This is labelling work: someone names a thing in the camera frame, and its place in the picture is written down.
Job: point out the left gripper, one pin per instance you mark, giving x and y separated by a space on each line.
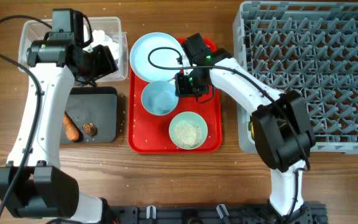
108 64

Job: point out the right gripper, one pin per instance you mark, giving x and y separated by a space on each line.
182 91

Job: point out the white tissue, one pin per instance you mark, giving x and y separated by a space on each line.
100 38

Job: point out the light blue bowl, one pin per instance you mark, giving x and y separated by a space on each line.
159 98

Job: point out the mint green bowl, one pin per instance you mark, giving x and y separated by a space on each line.
191 117

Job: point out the light blue plate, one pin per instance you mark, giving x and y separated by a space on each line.
165 57

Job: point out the white rice grains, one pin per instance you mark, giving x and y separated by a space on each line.
187 134

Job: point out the brown mushroom scrap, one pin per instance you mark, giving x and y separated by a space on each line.
90 129

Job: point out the yellow plastic cup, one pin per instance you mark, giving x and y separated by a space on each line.
251 129

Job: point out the orange carrot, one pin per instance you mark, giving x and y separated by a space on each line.
71 131

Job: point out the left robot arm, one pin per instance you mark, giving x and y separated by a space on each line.
32 184

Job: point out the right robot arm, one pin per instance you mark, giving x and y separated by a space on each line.
283 135

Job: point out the black waste tray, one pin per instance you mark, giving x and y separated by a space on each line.
92 105

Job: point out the grey dishwasher rack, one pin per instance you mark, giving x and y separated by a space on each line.
312 48

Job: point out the red serving tray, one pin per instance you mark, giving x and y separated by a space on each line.
148 134

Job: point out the clear plastic bin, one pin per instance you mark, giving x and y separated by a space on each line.
33 30

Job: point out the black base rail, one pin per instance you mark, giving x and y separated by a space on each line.
308 213

